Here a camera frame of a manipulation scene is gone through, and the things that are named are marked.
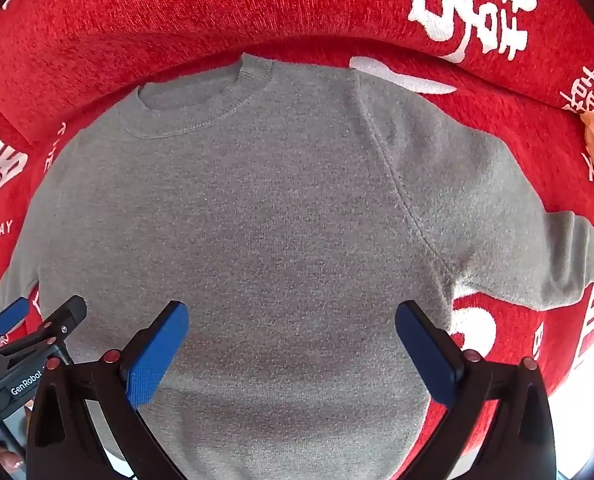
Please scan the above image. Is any grey knit sweater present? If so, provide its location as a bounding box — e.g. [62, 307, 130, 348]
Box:
[0, 55, 594, 479]

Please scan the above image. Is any person's left hand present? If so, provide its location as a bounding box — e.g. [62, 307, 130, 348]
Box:
[0, 445, 24, 472]

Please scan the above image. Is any red wedding bed blanket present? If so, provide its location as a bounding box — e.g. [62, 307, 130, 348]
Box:
[0, 0, 594, 480]

